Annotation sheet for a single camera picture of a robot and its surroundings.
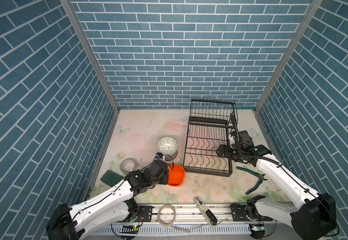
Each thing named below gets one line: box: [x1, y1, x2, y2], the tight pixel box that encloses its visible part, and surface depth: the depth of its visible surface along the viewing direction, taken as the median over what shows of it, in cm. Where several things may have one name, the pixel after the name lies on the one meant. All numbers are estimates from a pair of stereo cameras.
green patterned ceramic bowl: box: [157, 136, 178, 156], surface depth 88 cm
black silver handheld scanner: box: [193, 197, 218, 228], surface depth 72 cm
